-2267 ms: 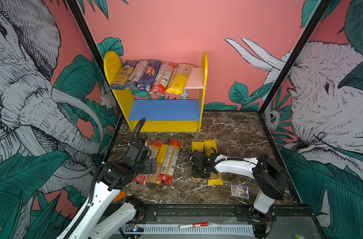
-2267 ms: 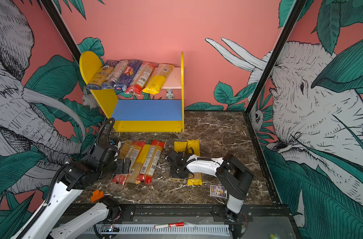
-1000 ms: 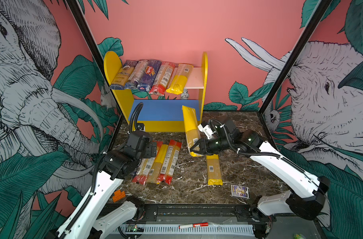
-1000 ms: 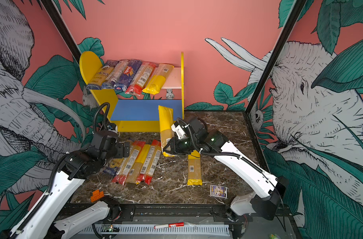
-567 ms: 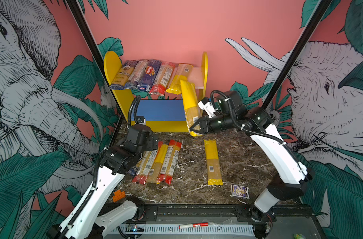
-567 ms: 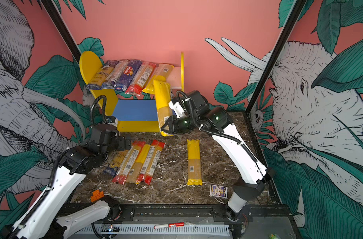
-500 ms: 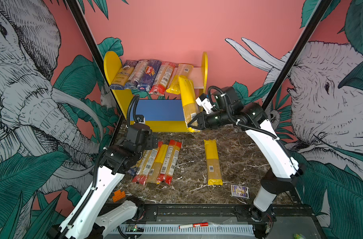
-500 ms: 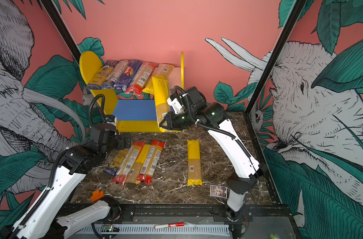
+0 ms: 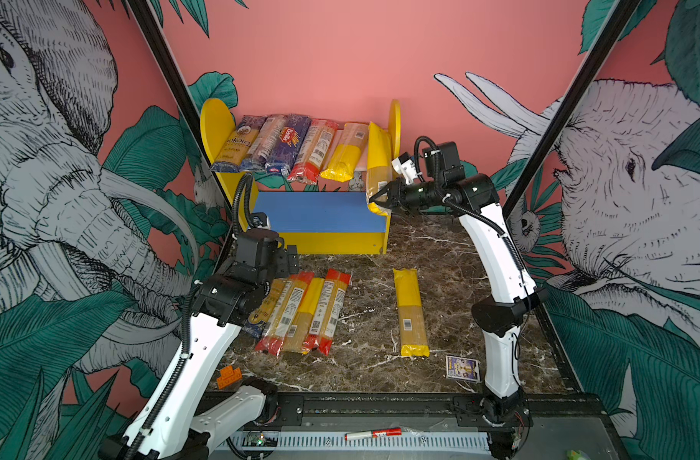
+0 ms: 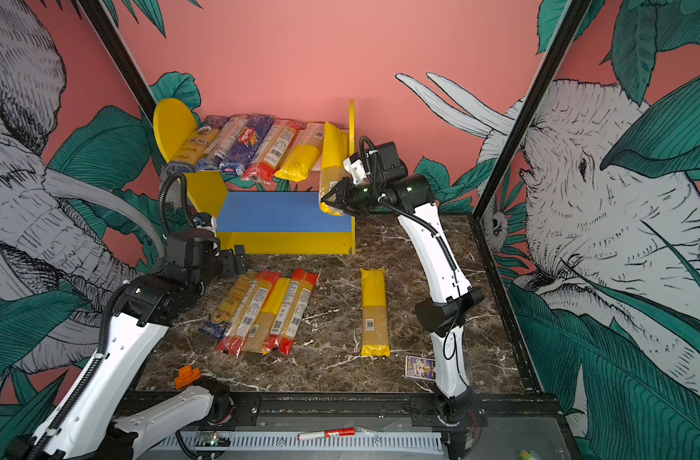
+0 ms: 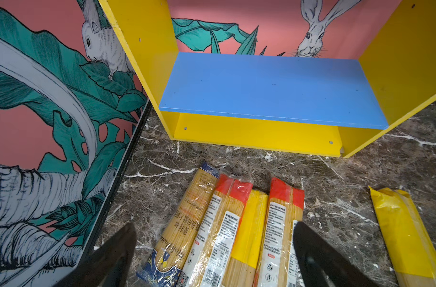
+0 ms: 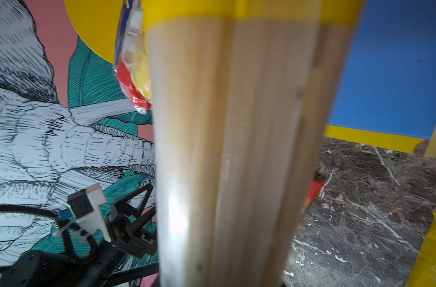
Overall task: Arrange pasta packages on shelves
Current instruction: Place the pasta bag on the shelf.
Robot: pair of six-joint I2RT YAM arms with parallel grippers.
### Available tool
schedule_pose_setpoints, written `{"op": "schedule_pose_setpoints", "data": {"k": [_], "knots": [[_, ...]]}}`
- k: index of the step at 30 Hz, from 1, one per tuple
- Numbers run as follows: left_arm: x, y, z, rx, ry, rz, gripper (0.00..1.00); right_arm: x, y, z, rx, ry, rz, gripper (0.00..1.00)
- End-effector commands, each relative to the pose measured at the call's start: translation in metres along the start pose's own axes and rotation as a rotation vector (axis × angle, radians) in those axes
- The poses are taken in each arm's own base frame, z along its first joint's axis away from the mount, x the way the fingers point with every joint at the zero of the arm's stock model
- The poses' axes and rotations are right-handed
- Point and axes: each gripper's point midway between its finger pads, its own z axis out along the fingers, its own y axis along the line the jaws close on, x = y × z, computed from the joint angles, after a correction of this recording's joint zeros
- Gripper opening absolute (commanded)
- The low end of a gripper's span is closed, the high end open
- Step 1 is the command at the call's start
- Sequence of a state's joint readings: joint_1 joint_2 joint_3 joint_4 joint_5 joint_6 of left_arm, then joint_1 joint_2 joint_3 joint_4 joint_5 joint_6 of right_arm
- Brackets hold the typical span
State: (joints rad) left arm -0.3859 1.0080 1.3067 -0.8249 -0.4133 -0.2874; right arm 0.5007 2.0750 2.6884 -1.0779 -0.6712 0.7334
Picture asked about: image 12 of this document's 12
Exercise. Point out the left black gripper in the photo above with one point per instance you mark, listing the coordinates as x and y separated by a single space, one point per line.
132 234

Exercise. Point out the red-end spaghetti pack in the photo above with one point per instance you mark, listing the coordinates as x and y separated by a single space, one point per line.
316 186
131 65

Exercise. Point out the wide yellow spaghetti pack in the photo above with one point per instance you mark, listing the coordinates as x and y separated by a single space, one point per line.
242 93

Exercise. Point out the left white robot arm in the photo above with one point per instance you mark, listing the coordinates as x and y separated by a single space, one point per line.
95 245

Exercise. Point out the yellow shelf unit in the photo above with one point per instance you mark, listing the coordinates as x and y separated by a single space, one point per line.
386 96

